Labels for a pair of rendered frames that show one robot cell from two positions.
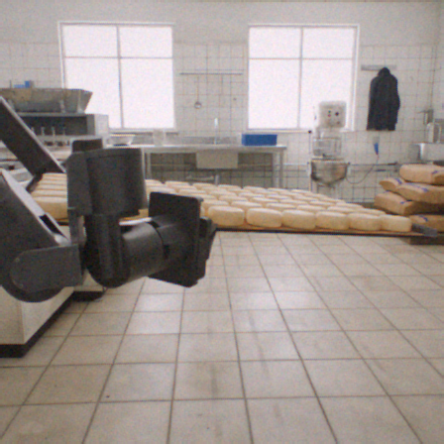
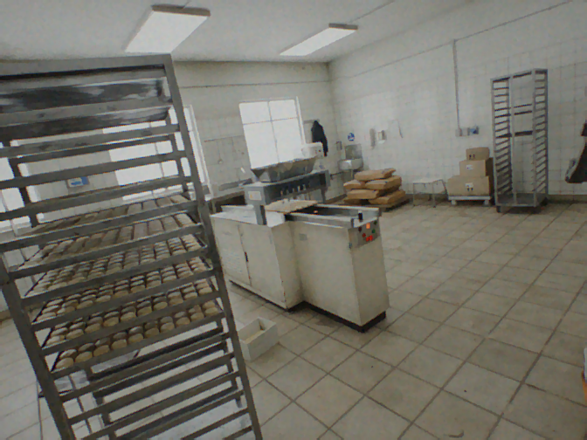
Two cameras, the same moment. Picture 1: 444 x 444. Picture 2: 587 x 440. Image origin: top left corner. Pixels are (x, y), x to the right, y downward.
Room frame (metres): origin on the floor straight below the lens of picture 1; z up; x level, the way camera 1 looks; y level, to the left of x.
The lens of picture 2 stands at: (0.37, 2.83, 1.47)
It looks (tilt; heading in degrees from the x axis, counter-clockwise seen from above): 13 degrees down; 325
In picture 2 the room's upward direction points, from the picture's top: 10 degrees counter-clockwise
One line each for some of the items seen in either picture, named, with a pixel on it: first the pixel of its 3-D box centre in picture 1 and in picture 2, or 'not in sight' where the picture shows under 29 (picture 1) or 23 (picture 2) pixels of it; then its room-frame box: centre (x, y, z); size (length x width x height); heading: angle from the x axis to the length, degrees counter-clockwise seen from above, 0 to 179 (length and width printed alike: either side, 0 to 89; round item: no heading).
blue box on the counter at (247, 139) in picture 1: (259, 139); not in sight; (5.48, -0.46, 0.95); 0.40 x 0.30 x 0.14; 95
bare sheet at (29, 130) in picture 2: not in sight; (82, 121); (1.82, 2.65, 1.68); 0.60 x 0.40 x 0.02; 77
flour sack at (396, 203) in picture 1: (405, 202); (366, 192); (4.64, -1.94, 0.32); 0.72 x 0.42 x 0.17; 7
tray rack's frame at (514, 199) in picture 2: not in sight; (521, 142); (2.24, -2.44, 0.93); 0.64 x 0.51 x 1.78; 95
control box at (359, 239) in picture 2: not in sight; (366, 231); (1.96, 1.10, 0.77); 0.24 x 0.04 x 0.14; 89
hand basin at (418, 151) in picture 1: (432, 141); (351, 158); (5.47, -2.55, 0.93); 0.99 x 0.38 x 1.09; 2
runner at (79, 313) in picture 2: not in sight; (132, 296); (1.63, 2.69, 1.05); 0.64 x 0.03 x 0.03; 77
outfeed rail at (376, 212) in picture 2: (76, 162); (298, 205); (2.94, 0.94, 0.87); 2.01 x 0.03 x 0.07; 179
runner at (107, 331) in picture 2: not in sight; (139, 319); (1.63, 2.69, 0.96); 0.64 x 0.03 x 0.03; 77
